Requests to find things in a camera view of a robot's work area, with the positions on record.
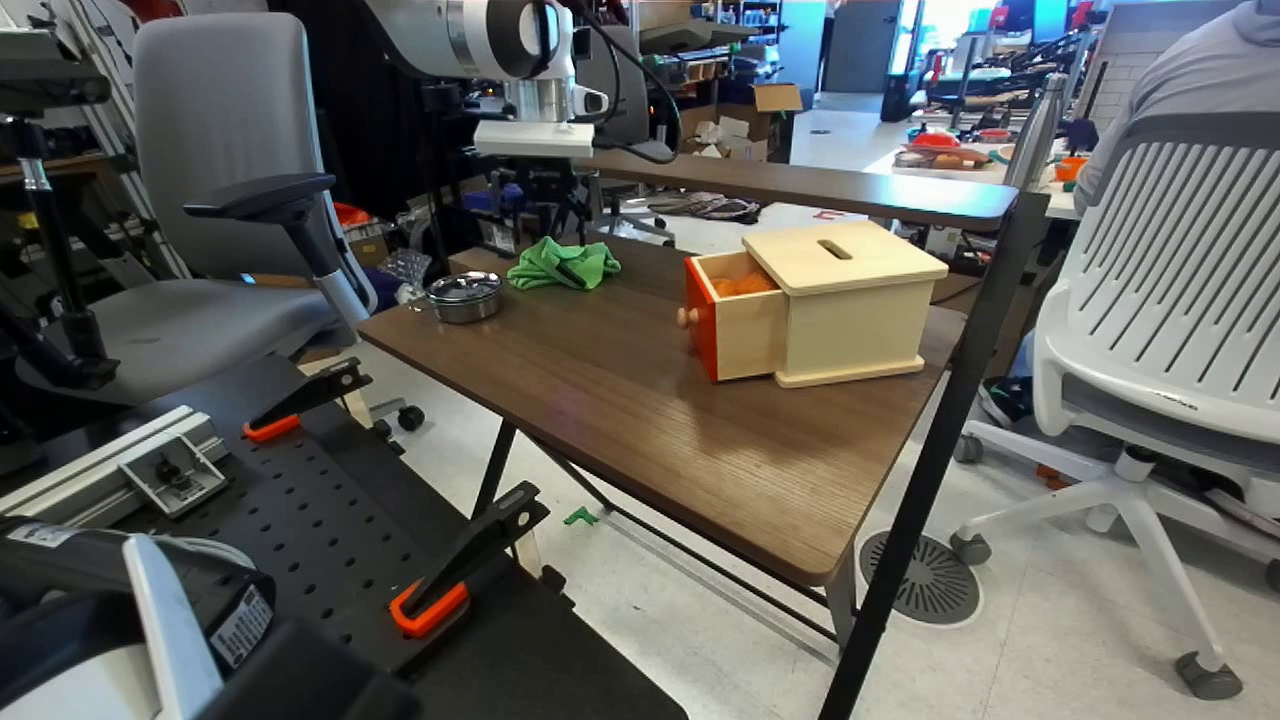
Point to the wooden box with red drawer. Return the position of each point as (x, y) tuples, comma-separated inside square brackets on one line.
[(808, 304)]

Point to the black clamp orange handle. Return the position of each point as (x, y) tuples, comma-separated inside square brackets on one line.
[(427, 607), (295, 407)]

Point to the black clamp orange handle far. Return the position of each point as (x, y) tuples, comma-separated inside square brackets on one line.
[(295, 407)]

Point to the aluminium rail with bracket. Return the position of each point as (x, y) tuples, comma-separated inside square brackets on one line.
[(171, 467)]

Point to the dark wooden table with shelf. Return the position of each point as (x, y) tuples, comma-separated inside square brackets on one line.
[(818, 484)]

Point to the grey office chair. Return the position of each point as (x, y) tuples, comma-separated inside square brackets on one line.
[(234, 166)]

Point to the black clamp orange handle near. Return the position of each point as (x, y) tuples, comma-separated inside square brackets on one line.
[(427, 607)]

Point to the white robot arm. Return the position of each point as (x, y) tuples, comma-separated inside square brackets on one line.
[(546, 114)]

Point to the small steel pot with lid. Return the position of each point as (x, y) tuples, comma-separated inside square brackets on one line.
[(467, 299)]

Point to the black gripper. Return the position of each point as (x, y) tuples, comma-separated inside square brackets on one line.
[(551, 205)]

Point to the green towel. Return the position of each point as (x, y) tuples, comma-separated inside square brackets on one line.
[(562, 265)]

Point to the white mesh office chair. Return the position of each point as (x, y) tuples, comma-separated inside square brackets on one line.
[(1157, 366)]

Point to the black perforated mounting board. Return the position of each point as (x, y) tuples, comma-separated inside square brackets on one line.
[(340, 525)]

